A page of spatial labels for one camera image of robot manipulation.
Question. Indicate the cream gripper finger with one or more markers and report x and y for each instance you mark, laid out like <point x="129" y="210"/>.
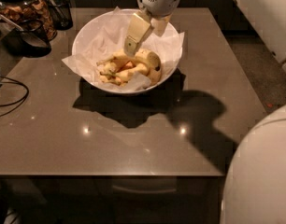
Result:
<point x="159" y="24"/>
<point x="138" y="31"/>

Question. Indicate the large yellow banana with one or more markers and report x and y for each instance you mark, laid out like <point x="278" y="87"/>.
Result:
<point x="146" y="56"/>

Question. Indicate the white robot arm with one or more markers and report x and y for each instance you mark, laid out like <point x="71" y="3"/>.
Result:
<point x="254" y="190"/>

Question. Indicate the lower yellow banana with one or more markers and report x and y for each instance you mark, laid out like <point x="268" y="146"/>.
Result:
<point x="128" y="71"/>

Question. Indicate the white bowl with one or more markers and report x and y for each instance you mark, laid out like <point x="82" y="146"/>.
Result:
<point x="105" y="34"/>

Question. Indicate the small yellow banana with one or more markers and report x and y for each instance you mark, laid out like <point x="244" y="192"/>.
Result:
<point x="112" y="66"/>

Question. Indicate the white paper liner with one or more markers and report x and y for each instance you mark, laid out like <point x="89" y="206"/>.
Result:
<point x="99" y="58"/>

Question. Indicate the black mesh pen holder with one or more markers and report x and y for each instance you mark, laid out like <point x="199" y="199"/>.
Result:
<point x="60" y="13"/>

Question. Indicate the black mesh cup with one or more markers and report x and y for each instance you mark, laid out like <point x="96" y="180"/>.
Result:
<point x="32" y="41"/>

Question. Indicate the glass snack jar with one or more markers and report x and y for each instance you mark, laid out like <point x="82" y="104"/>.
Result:
<point x="23" y="10"/>

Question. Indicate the metal spoon handle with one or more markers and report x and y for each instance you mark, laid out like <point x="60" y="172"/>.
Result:
<point x="10" y="22"/>

